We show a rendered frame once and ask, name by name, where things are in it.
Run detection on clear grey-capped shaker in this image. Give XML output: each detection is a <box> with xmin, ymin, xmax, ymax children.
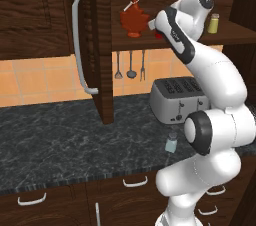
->
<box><xmin>164</xmin><ymin>131</ymin><xmax>179</xmax><ymax>154</ymax></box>

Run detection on dark wood drawer front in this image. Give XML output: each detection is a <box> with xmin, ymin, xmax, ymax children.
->
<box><xmin>0</xmin><ymin>183</ymin><xmax>89</xmax><ymax>226</ymax></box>
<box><xmin>194</xmin><ymin>156</ymin><xmax>256</xmax><ymax>226</ymax></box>
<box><xmin>85</xmin><ymin>169</ymin><xmax>174</xmax><ymax>204</ymax></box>

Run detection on hanging grey spatula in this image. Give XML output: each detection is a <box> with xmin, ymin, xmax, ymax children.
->
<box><xmin>114</xmin><ymin>51</ymin><xmax>124</xmax><ymax>80</ymax></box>

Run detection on hanging grey fork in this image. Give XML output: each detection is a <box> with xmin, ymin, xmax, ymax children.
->
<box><xmin>139</xmin><ymin>49</ymin><xmax>147</xmax><ymax>82</ymax></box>

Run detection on dark wood cabinet shelf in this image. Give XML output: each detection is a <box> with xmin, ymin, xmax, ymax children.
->
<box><xmin>111</xmin><ymin>19</ymin><xmax>256</xmax><ymax>52</ymax></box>

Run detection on long white cabinet handle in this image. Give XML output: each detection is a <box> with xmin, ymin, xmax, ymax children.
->
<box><xmin>72</xmin><ymin>0</ymin><xmax>100</xmax><ymax>96</ymax></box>

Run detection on silver four-slot toaster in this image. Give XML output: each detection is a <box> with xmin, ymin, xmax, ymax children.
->
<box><xmin>148</xmin><ymin>76</ymin><xmax>212</xmax><ymax>125</ymax></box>

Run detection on hanging grey ladle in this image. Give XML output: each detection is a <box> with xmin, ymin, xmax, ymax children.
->
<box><xmin>126</xmin><ymin>50</ymin><xmax>138</xmax><ymax>80</ymax></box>

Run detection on dark wood cabinet door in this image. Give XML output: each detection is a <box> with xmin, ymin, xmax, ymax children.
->
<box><xmin>222</xmin><ymin>0</ymin><xmax>256</xmax><ymax>104</ymax></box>
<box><xmin>0</xmin><ymin>0</ymin><xmax>75</xmax><ymax>61</ymax></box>
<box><xmin>87</xmin><ymin>0</ymin><xmax>115</xmax><ymax>125</ymax></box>

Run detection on yellow shaker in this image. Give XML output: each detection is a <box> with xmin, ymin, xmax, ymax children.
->
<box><xmin>206</xmin><ymin>13</ymin><xmax>221</xmax><ymax>35</ymax></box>

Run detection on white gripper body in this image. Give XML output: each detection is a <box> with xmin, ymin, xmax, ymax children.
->
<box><xmin>147</xmin><ymin>18</ymin><xmax>158</xmax><ymax>32</ymax></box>

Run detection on maple leaf syrup bottle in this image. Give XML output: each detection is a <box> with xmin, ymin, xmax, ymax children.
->
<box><xmin>119</xmin><ymin>0</ymin><xmax>151</xmax><ymax>39</ymax></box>

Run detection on white drawer handle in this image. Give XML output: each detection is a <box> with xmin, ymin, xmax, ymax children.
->
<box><xmin>206</xmin><ymin>185</ymin><xmax>227</xmax><ymax>196</ymax></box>
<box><xmin>196</xmin><ymin>205</ymin><xmax>219</xmax><ymax>217</ymax></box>
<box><xmin>16</xmin><ymin>192</ymin><xmax>48</xmax><ymax>207</ymax></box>
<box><xmin>121</xmin><ymin>175</ymin><xmax>149</xmax><ymax>189</ymax></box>

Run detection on white cupboard door handle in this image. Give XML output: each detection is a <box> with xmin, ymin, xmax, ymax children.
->
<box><xmin>94</xmin><ymin>202</ymin><xmax>102</xmax><ymax>226</ymax></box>

